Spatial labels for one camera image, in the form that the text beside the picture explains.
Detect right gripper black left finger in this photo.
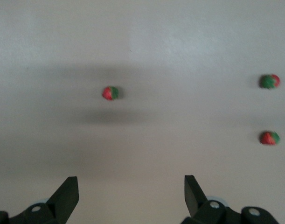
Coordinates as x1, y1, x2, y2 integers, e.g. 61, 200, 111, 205
0, 176, 80, 224

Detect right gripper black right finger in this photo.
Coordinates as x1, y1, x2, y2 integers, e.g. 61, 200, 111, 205
181, 174, 280, 224

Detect red toy strawberry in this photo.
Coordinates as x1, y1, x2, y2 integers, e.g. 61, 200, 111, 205
259, 130, 281, 146
101, 85, 120, 101
259, 73, 281, 90

